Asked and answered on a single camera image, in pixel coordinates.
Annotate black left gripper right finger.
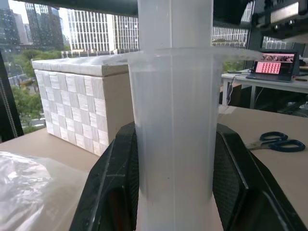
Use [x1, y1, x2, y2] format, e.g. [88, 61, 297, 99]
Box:
[212, 122, 308, 231]

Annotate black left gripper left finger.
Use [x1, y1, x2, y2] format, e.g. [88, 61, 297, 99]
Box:
[69, 121, 140, 231]

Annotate large translucent plastic syringe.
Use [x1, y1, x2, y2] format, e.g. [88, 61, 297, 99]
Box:
[105, 0, 263, 231]

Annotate open laptop with pink screen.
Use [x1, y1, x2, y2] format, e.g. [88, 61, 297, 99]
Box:
[245, 51, 300, 83]

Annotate white desk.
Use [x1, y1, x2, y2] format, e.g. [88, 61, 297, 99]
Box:
[221, 69, 308, 109]

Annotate clear plastic bag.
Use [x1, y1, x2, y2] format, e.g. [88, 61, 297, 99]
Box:
[0, 151, 90, 231]

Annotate white woven storage box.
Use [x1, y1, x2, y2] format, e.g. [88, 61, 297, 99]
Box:
[31, 55, 135, 156]

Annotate blue handled scissors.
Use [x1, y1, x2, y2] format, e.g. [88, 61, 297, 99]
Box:
[244, 131, 306, 153]

